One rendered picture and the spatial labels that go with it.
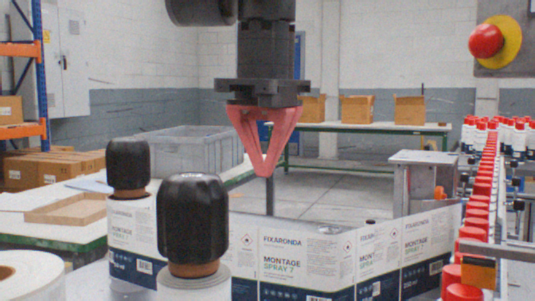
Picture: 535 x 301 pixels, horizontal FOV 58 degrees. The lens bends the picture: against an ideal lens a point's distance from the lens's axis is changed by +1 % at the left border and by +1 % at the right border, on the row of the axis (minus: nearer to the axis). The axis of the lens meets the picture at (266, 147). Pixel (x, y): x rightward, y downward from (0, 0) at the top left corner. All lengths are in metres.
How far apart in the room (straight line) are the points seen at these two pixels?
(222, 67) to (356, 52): 2.44
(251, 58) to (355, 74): 7.69
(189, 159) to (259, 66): 1.93
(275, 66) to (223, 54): 8.43
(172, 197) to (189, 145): 1.85
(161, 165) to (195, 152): 0.20
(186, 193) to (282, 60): 0.17
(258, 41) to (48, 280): 0.43
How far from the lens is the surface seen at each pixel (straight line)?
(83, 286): 1.02
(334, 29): 8.20
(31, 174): 4.44
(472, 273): 0.51
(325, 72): 8.19
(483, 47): 0.58
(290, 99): 0.46
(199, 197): 0.51
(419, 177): 0.95
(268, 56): 0.46
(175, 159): 2.40
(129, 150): 0.90
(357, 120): 5.98
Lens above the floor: 1.28
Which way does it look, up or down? 8 degrees down
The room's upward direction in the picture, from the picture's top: straight up
